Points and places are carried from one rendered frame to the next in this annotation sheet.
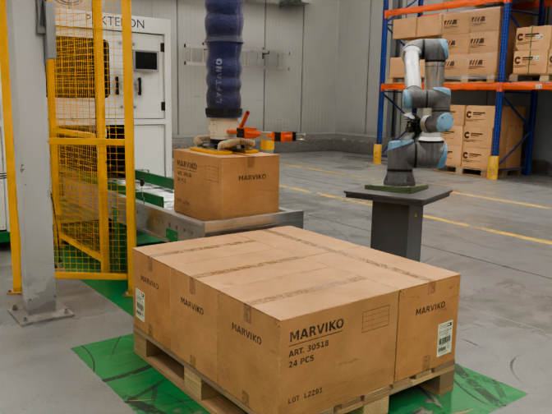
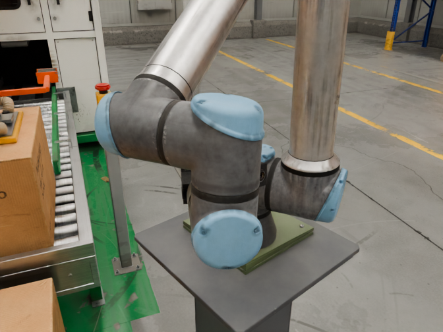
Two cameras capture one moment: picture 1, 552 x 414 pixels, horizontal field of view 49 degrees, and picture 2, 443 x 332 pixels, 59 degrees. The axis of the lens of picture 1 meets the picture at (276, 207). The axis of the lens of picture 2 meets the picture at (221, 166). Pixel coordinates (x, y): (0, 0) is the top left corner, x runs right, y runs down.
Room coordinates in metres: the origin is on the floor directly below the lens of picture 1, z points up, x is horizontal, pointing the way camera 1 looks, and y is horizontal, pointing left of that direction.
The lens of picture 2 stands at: (2.65, -0.94, 1.48)
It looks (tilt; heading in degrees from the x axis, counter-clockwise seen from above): 26 degrees down; 16
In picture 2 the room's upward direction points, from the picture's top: straight up
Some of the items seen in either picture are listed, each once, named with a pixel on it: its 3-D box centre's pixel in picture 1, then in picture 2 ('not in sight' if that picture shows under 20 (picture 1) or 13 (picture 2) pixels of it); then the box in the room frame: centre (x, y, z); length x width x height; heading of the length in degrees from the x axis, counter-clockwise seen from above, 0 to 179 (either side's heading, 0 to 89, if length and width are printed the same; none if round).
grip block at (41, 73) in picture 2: not in sight; (47, 75); (4.14, 0.30, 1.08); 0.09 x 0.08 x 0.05; 127
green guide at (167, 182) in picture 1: (172, 182); (60, 118); (4.82, 0.83, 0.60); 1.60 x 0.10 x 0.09; 37
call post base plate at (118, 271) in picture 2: not in sight; (126, 262); (4.20, 0.07, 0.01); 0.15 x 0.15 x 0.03; 37
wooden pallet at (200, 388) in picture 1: (284, 355); not in sight; (2.73, -0.05, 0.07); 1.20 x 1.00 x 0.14; 37
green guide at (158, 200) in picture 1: (108, 186); not in sight; (4.49, 1.25, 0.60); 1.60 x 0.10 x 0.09; 37
